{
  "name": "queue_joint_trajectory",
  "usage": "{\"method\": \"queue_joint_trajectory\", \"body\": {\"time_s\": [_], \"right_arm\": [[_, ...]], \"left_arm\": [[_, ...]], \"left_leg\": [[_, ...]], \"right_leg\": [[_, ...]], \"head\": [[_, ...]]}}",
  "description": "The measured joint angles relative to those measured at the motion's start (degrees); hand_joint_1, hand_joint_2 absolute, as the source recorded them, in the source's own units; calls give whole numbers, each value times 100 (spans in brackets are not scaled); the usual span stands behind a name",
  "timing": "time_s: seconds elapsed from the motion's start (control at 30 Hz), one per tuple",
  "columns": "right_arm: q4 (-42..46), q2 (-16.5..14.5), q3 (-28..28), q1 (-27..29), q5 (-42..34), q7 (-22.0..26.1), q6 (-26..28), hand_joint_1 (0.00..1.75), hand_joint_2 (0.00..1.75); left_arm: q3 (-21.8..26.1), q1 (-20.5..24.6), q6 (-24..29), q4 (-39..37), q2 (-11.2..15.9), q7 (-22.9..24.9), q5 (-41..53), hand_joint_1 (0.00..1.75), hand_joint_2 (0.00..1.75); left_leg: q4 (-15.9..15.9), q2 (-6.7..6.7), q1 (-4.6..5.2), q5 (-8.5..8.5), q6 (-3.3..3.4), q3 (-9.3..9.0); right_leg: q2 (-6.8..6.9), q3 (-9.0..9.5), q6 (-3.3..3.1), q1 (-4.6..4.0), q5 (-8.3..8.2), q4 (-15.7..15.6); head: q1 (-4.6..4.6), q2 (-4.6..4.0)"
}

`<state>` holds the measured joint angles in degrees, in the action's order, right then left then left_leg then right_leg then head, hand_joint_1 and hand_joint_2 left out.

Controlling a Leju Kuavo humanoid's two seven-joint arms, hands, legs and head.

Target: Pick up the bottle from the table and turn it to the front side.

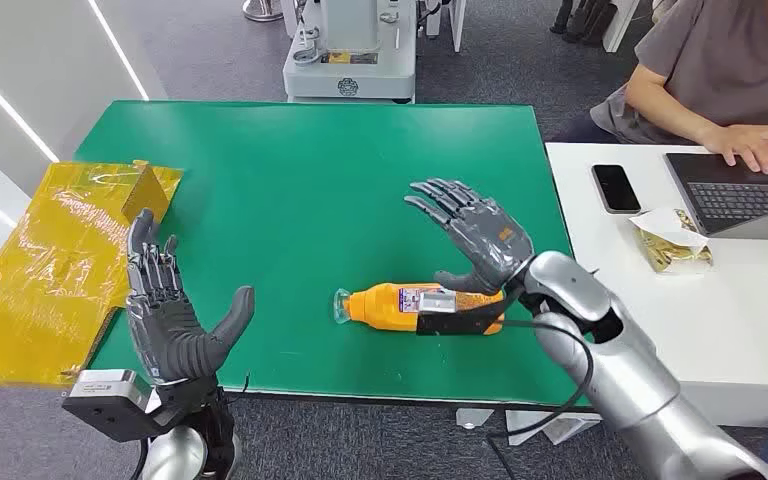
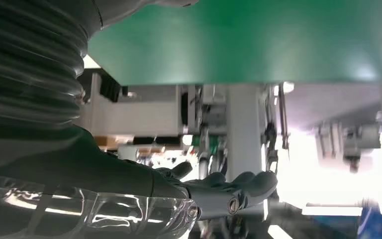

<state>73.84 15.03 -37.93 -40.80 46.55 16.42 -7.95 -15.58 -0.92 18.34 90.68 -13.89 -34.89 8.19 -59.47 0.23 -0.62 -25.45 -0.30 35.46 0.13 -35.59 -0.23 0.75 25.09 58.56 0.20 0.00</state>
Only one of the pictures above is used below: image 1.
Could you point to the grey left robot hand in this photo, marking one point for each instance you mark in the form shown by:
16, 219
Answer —
490, 245

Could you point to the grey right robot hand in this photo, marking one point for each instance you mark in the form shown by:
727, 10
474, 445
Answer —
172, 338

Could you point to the orange bottle with clear cap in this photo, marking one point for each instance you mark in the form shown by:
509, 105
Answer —
377, 308

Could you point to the person's forearm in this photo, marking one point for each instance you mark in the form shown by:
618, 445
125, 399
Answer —
662, 112

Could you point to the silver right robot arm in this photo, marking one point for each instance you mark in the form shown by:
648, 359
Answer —
172, 457

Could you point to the yellow taped cardboard box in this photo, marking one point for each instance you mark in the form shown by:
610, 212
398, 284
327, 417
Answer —
53, 278

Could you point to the black smartphone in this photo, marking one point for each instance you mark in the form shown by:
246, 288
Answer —
616, 189

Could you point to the gold and white snack packet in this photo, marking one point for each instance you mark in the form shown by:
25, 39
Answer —
672, 245

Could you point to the white machine base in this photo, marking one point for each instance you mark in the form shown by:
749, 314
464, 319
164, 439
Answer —
351, 79

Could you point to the white furniture leg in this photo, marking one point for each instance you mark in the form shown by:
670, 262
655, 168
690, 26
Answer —
450, 20

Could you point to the black chair legs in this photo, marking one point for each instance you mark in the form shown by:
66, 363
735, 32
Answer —
583, 20

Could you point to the grey laptop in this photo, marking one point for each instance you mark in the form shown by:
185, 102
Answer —
735, 199

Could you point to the person's hand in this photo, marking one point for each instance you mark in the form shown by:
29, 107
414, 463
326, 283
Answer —
742, 146

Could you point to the person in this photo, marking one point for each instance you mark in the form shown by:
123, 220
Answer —
722, 66

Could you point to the chrome round stand base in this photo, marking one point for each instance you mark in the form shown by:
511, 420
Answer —
261, 10

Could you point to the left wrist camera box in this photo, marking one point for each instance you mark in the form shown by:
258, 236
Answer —
450, 321

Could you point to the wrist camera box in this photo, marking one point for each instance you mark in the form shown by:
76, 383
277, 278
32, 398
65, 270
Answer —
106, 404
450, 321

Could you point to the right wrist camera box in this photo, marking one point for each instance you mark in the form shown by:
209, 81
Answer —
106, 404

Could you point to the white table foot bracket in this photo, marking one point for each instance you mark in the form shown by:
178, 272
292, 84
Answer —
556, 427
473, 417

